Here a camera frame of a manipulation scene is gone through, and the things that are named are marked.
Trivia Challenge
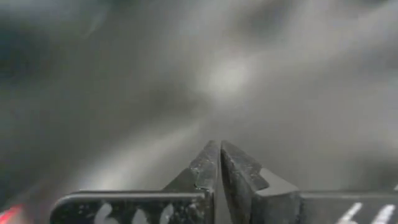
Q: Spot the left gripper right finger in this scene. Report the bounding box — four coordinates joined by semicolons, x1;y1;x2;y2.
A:
221;139;398;224

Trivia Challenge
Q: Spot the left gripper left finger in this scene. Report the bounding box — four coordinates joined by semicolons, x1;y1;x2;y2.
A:
49;139;221;224

